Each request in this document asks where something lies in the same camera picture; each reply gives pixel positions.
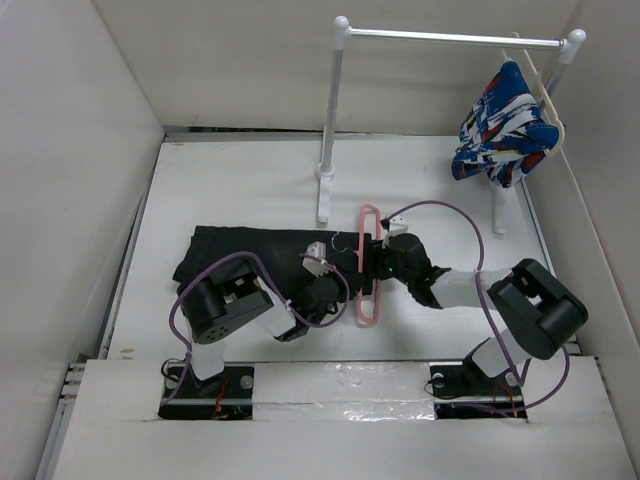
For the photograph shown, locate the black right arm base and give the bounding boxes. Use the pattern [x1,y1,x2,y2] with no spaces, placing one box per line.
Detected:
[424,363,527,420]

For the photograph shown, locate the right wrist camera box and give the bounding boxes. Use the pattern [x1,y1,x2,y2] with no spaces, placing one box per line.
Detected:
[381,214,409,242]

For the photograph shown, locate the black trousers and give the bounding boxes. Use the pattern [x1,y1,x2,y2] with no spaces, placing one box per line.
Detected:
[173,226,373,299]

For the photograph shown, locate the white metal clothes rack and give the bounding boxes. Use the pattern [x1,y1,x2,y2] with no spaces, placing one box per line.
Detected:
[315,16,587,225]

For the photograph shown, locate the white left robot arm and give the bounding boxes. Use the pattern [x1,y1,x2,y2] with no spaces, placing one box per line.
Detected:
[171,251,356,397]

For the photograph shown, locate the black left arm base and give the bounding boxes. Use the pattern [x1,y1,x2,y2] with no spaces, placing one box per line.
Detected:
[158,363,254,421]

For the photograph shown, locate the blue patterned garment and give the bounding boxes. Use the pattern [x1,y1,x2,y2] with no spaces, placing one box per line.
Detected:
[451,59,560,189]

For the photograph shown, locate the pink plastic hanger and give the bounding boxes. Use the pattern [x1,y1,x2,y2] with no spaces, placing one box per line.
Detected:
[356,203,382,327]

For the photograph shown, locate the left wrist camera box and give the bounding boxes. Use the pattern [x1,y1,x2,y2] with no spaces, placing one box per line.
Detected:
[301,241,333,278]

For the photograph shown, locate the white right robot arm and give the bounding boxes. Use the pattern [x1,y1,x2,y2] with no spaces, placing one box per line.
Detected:
[363,233,588,394]

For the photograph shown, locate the cream plastic hanger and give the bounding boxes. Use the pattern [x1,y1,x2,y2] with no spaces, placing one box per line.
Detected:
[518,48,568,157]

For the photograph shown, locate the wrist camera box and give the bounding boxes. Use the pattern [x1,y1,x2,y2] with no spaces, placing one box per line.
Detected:
[301,241,333,278]
[381,214,409,242]

